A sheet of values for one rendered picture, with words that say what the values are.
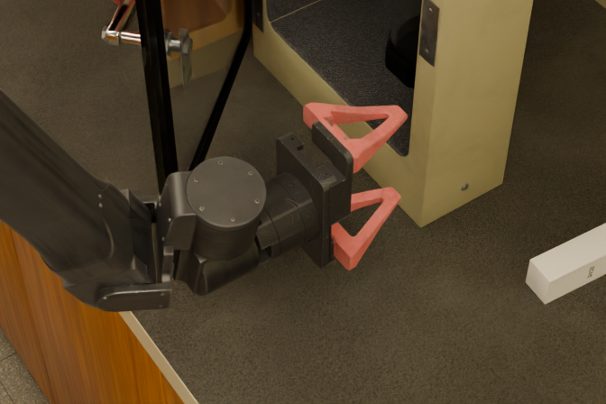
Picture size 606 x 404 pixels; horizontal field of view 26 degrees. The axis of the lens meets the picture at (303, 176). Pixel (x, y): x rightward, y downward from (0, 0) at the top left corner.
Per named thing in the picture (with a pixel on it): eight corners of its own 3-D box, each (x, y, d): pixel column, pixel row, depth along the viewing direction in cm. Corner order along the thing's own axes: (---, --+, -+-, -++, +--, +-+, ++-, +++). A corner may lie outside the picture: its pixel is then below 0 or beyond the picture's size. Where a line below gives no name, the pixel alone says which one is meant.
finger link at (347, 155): (431, 115, 101) (331, 167, 97) (425, 179, 106) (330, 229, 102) (378, 66, 104) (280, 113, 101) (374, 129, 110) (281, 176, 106)
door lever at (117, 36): (188, -5, 123) (187, -26, 121) (158, 62, 117) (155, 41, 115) (133, -14, 124) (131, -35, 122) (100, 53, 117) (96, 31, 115)
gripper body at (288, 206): (344, 177, 99) (261, 219, 96) (341, 261, 107) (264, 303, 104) (295, 125, 103) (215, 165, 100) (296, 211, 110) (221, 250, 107)
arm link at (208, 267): (153, 255, 103) (191, 314, 101) (159, 215, 97) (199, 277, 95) (228, 216, 106) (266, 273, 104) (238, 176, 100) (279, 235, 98)
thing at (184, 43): (197, 77, 120) (193, 30, 116) (189, 93, 119) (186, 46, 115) (176, 73, 120) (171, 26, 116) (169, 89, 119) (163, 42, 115)
